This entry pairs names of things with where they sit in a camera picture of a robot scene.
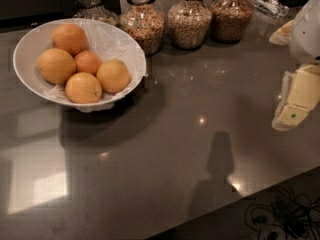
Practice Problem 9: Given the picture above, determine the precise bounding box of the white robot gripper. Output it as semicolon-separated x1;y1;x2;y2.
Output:
269;0;320;131

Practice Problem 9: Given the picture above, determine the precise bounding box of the orange at bowl right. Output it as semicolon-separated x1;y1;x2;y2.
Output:
96;59;131;93

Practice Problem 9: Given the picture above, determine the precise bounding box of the orange at bowl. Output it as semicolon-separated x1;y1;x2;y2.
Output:
51;23;88;56
65;72;102;104
37;48;76;84
96;59;131;93

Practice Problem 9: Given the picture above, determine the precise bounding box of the clear plastic bowl liner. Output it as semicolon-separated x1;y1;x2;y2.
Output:
40;19;147;112

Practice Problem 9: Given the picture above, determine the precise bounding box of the white ceramic bowl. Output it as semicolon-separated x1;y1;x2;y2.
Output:
12;18;148;112

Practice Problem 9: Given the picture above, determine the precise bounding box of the small middle orange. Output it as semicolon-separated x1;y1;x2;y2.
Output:
74;50;102;75

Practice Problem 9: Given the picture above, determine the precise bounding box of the orange at bowl front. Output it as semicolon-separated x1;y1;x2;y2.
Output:
65;72;102;104

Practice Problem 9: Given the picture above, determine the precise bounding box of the orange at bowl back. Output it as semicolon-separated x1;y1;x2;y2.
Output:
51;23;88;56

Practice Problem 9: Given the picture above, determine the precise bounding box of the orange at bowl left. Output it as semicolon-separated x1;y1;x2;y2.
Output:
37;48;76;84

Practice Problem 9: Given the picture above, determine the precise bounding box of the glass grain jar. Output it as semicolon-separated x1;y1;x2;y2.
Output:
210;0;253;43
167;0;212;50

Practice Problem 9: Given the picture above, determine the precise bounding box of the leftmost glass jar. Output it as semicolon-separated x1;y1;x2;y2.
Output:
74;0;118;26

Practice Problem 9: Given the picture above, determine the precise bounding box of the black cable bundle on floor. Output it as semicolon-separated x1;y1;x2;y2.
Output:
244;185;320;240

